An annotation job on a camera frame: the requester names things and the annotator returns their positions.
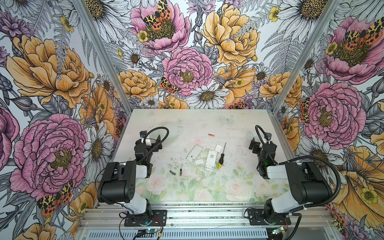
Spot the black yellow screwdriver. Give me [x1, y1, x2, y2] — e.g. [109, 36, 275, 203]
[218, 143, 227, 167]

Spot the white battery cover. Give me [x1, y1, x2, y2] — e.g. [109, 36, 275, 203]
[214, 145, 223, 153]
[195, 159, 205, 165]

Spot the white remote control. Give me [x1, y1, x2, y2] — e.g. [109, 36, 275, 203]
[205, 150, 218, 171]
[186, 145, 203, 163]

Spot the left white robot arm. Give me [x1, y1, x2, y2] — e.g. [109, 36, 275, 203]
[97, 137, 162, 226]

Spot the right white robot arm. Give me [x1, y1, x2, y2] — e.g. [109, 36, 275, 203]
[249, 139, 333, 225]

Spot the green circuit board left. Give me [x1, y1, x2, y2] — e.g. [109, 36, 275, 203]
[138, 229, 162, 237]

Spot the green circuit board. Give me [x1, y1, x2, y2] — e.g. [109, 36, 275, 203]
[138, 229, 162, 237]
[271, 227, 286, 235]

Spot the green circuit board right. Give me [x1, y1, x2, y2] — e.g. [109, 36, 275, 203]
[271, 227, 286, 235]

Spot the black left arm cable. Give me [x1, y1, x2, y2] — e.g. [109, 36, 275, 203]
[94, 126, 170, 208]

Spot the black corrugated right cable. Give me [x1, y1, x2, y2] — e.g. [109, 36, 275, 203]
[254, 124, 342, 209]

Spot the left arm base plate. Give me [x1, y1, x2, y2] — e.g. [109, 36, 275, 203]
[124, 210, 168, 228]

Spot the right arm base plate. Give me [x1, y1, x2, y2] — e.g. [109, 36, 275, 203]
[244, 208, 291, 226]

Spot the aluminium front rail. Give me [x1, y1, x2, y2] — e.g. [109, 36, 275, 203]
[79, 202, 335, 230]

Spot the aluminium corner post right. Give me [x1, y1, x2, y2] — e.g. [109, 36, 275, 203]
[271, 0, 341, 115]

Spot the aluminium corner post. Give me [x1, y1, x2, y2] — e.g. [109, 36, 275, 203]
[271, 0, 341, 115]
[74, 1, 134, 119]

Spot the aluminium corner post left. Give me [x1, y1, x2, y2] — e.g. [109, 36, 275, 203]
[74, 1, 134, 119]

